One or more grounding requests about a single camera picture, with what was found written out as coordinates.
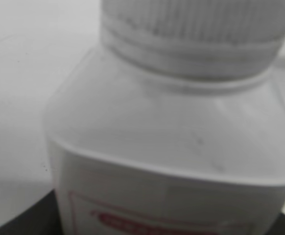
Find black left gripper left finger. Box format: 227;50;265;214
0;190;63;235

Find white yili yogurt bottle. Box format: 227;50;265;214
44;46;285;235

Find white bottle cap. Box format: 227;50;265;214
101;0;285;80

